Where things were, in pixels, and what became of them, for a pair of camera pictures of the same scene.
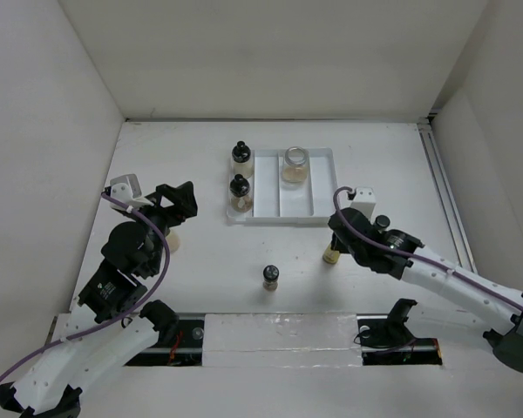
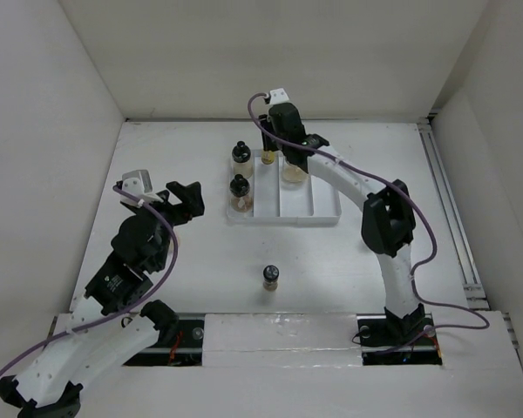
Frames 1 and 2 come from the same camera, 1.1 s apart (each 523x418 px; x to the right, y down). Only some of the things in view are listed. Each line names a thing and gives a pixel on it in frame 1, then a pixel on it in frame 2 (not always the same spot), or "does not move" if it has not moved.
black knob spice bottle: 241,155 does not move
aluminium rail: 460,234 does not move
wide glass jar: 295,168 does not move
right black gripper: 337,244 to 268,144
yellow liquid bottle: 330,256 to 268,157
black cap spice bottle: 241,201 does not move
